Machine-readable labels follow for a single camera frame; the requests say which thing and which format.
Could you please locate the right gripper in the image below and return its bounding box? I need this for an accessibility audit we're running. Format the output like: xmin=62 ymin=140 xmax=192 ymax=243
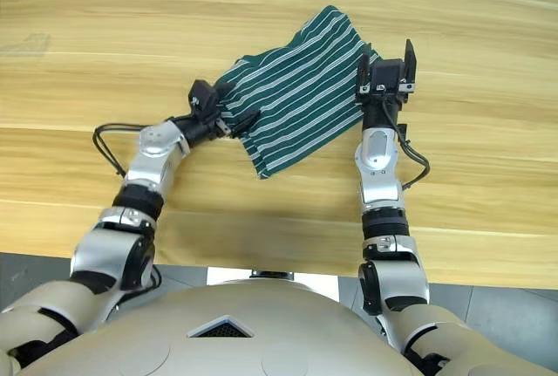
xmin=354 ymin=38 xmax=419 ymax=130

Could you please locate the green striped T-shirt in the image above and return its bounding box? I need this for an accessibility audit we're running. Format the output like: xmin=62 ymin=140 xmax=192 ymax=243
xmin=214 ymin=5 xmax=385 ymax=181

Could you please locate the robot body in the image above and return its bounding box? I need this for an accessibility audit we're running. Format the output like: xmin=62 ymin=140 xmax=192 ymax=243
xmin=12 ymin=267 xmax=431 ymax=376

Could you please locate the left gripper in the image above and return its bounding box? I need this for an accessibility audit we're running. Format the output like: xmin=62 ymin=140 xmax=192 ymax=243
xmin=170 ymin=82 xmax=261 ymax=151

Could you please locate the black cable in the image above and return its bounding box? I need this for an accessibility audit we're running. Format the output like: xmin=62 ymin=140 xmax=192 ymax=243
xmin=92 ymin=120 xmax=152 ymax=177
xmin=393 ymin=121 xmax=432 ymax=188

